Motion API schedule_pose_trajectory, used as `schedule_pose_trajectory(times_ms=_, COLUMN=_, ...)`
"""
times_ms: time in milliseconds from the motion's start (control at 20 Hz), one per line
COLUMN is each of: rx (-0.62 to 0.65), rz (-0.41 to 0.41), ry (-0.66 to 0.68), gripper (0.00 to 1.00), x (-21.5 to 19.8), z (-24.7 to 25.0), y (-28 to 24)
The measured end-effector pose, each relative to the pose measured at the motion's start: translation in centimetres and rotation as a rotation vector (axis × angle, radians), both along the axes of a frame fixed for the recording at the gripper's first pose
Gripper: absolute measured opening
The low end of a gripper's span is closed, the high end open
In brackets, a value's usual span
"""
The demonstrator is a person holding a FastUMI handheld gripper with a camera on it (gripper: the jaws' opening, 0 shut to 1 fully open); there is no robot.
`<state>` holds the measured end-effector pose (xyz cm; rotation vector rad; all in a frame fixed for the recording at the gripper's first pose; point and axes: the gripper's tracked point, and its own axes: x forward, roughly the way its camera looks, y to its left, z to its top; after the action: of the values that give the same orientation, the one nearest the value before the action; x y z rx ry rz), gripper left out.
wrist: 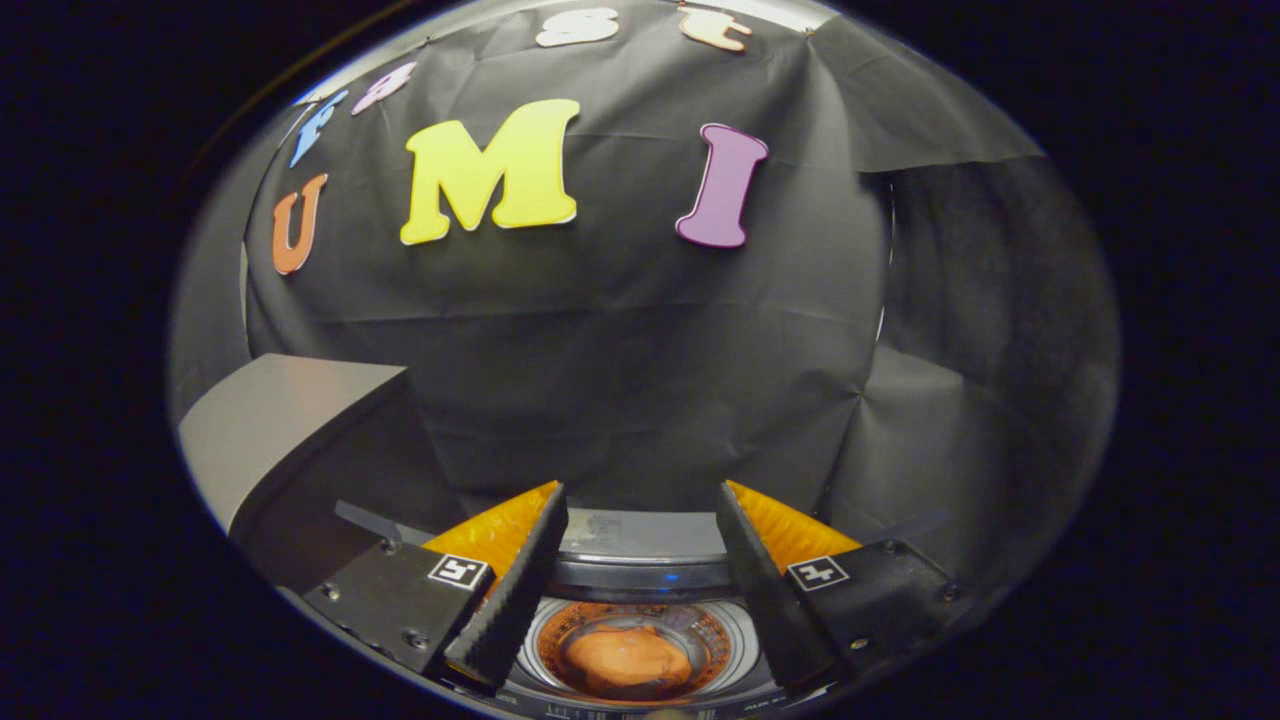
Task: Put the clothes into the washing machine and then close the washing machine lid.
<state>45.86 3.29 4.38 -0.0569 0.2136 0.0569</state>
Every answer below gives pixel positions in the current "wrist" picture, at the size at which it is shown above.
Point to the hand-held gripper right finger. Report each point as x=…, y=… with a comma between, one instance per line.
x=765, y=600

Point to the orange polo shirt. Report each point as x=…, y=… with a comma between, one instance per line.
x=625, y=660

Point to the grey cabinet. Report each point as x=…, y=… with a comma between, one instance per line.
x=270, y=420

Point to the dark grey washing machine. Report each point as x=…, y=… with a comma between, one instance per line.
x=640, y=535

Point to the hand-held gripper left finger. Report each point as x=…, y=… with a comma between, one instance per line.
x=510, y=600

